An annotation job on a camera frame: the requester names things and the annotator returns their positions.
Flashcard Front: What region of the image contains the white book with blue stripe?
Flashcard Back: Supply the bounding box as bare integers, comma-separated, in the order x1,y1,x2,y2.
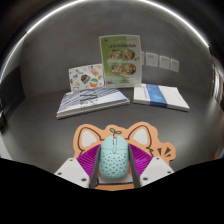
132,83,191,112

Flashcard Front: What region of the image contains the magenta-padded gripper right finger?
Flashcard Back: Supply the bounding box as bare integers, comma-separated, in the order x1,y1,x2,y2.
127,143,175,188

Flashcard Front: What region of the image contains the mint green computer mouse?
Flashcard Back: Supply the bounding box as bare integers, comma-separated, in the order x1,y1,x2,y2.
99,134,130,179

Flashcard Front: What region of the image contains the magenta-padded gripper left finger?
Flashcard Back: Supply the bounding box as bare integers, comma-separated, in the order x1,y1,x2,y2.
54,143,102,189

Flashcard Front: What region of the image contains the white sticker sheet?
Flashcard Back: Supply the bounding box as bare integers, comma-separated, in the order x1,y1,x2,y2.
68,63,105,93

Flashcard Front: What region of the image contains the white wall socket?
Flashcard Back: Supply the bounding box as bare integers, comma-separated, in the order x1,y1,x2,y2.
158,55,171,70
170,58,180,73
145,52,159,68

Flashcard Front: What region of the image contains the orange corgi-shaped mouse pad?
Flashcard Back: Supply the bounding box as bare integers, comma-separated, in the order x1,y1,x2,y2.
72,121,177,192

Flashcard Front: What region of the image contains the grey striped magazine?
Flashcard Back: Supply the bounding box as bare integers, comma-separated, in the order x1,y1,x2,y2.
55,87,131,120

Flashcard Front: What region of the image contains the green menu sign stand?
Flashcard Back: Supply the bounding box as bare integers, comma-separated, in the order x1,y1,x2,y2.
98,34,142,89

